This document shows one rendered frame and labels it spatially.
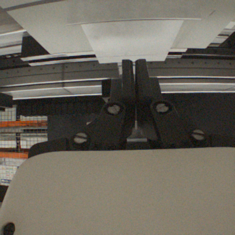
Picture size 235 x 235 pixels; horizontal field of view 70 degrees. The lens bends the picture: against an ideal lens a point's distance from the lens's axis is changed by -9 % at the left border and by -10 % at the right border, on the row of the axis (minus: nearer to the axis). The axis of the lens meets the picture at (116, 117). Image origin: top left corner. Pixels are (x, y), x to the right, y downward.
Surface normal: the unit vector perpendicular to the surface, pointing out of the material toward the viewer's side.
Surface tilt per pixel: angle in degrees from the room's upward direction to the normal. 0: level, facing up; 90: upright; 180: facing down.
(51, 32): 0
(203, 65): 90
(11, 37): 0
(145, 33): 0
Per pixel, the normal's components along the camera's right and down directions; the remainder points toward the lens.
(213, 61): -0.06, -0.05
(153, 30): 0.03, 1.00
